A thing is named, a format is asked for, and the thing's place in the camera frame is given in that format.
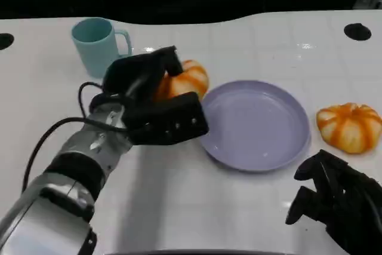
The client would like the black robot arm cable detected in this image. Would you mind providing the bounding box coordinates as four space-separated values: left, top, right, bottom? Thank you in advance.
21 81 130 193

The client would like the orange and white bread roll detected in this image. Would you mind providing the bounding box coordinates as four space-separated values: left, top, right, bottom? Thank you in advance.
316 102 382 155
153 59 210 102

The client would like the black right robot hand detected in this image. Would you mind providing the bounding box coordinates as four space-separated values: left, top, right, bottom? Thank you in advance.
285 149 382 255

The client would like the lilac plate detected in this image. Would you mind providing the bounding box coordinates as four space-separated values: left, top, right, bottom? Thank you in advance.
198 79 311 173

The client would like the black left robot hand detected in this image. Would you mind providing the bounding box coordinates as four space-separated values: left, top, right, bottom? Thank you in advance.
101 45 184 104

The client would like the pale green mug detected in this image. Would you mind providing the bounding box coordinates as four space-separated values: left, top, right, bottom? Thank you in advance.
70 17 133 79

